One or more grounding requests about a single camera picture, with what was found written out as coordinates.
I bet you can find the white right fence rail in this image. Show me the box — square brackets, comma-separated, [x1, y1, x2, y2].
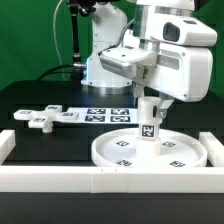
[199, 132, 224, 167]

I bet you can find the white front fence rail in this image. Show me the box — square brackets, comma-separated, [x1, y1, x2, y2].
[0, 166, 224, 193]

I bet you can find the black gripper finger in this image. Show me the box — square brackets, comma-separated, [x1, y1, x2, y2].
[155, 94, 174, 119]
[133, 83, 144, 104]

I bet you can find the white cross-shaped table base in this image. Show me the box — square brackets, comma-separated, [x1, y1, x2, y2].
[13, 105, 79, 133]

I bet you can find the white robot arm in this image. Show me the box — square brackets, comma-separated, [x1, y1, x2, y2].
[85, 0, 217, 118]

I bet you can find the white left fence rail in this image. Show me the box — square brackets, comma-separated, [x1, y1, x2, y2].
[0, 130, 16, 165]

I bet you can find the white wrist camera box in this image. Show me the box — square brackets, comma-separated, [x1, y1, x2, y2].
[100, 47, 158, 80]

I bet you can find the black cable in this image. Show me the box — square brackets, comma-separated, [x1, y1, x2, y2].
[36, 64, 76, 82]

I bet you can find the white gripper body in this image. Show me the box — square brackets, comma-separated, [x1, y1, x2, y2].
[133, 43, 213, 102]

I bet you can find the white round table top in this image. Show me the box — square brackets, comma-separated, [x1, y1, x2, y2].
[91, 128, 207, 168]

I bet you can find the white fence rail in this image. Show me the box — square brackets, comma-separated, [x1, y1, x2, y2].
[0, 166, 224, 193]
[199, 132, 224, 167]
[0, 130, 16, 165]

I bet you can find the black camera stand pole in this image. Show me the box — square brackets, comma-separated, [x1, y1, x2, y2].
[66, 0, 96, 82]

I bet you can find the grey cable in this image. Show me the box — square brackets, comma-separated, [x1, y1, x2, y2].
[52, 0, 68, 81]

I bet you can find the white marker sheet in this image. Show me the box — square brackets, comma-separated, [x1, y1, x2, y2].
[56, 107, 138, 124]

